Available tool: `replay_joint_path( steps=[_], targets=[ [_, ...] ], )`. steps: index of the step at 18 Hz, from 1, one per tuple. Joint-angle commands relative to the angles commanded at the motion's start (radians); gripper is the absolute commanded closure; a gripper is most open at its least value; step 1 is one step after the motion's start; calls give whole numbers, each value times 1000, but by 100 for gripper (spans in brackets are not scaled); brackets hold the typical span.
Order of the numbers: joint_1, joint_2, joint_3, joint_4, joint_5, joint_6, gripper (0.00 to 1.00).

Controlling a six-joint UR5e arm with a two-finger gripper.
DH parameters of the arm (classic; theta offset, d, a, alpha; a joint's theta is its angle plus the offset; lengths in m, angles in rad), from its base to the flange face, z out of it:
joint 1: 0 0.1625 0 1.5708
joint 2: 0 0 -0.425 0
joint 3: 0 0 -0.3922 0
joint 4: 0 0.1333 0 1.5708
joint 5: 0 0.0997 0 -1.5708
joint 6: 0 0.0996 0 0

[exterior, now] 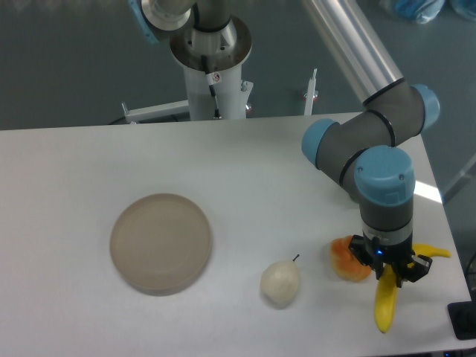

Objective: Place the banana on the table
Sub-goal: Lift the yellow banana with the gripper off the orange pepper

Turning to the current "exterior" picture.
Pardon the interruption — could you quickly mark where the beige round plate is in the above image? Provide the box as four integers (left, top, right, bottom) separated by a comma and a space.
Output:
109, 193, 213, 296

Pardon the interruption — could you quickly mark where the yellow banana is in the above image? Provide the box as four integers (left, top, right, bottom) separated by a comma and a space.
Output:
374, 243, 451, 333

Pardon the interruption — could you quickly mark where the orange peach fruit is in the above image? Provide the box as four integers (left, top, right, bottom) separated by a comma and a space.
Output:
329, 236, 372, 283

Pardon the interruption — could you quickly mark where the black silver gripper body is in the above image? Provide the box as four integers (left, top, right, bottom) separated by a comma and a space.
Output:
362, 222, 414, 265

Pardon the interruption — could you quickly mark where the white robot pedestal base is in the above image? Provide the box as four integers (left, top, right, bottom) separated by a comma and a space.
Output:
120, 18, 320, 124

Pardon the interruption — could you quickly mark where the black cable on pedestal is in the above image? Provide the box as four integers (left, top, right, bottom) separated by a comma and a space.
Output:
200, 54, 222, 120

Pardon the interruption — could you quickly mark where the black device at edge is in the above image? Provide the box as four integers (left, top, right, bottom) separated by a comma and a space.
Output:
447, 301, 475, 341

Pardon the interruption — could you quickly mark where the pale white pear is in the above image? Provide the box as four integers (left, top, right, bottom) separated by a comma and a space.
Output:
260, 254, 300, 308

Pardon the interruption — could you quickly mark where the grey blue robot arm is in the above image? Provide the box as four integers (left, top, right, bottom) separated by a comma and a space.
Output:
129, 1, 440, 287

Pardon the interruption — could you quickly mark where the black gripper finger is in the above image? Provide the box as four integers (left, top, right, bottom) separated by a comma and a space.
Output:
348, 235, 384, 280
393, 254, 433, 288

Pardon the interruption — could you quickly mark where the blue plastic bag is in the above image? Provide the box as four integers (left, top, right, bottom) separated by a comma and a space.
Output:
379, 0, 475, 25

